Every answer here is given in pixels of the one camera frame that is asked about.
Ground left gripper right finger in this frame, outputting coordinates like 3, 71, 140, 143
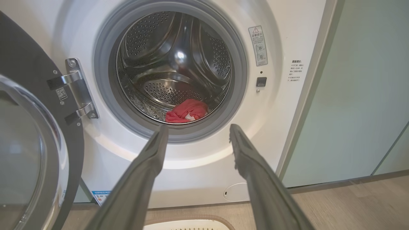
229, 124, 317, 230

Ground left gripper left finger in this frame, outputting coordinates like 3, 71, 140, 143
84, 125, 169, 230

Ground red garment with white print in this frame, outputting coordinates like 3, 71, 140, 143
165, 98, 209, 124

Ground round washing machine door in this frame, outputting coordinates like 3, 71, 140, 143
0, 11, 85, 230

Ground white front-load washing machine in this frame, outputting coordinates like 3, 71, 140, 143
0, 0, 337, 210

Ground silver metal door hinge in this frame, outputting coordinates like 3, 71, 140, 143
47, 58, 99, 126

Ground stainless steel washing machine drum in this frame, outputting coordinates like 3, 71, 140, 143
116, 11, 232, 124

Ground blue energy label sticker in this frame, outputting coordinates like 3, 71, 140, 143
92, 190, 112, 206

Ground round white filter cover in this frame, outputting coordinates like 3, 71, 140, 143
223, 182, 250, 202

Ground white perforated basket brown rim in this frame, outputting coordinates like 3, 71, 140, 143
143, 215, 236, 230

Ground wide teal cabinet grey side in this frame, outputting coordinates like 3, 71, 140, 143
276, 0, 409, 189

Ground grey warning sticker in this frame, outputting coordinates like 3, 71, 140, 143
248, 26, 268, 67

